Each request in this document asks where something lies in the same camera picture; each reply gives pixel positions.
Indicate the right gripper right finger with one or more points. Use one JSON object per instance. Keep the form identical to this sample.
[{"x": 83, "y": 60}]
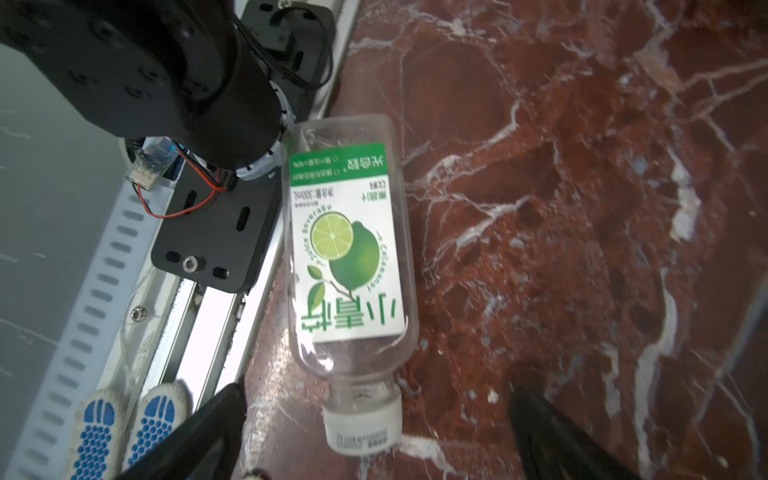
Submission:
[{"x": 552, "y": 446}]

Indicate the blue dotted knit glove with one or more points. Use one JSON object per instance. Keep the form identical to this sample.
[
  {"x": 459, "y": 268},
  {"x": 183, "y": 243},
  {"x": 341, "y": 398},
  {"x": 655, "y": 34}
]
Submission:
[{"x": 108, "y": 439}]

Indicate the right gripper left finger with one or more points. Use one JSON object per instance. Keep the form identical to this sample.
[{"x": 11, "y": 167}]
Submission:
[{"x": 206, "y": 446}]

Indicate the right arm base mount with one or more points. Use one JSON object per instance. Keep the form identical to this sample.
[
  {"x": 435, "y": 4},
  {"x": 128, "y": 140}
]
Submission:
[{"x": 221, "y": 244}]

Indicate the green white label bottle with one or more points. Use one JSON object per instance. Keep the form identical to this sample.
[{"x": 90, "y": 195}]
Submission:
[{"x": 350, "y": 277}]

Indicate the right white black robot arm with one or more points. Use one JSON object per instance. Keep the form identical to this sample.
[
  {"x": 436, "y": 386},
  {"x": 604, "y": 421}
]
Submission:
[{"x": 224, "y": 98}]

